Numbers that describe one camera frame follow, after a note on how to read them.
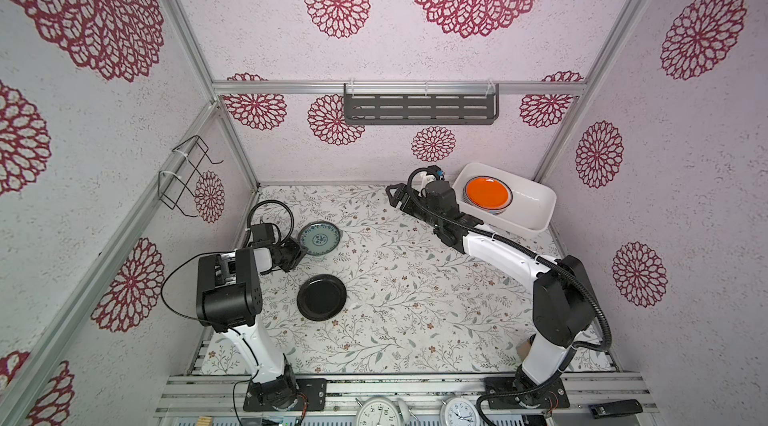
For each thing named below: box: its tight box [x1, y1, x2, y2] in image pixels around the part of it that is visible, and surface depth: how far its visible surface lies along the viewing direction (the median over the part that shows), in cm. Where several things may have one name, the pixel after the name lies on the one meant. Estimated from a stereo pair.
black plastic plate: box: [296, 274, 347, 322], surface depth 91 cm
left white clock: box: [354, 397, 410, 426], surface depth 69 cm
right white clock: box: [440, 397, 482, 426], surface depth 70 cm
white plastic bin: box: [453, 162, 557, 232], surface depth 115 cm
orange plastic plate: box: [463, 175, 513, 215], surface depth 114 cm
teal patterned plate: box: [298, 221, 341, 256], surface depth 106 cm
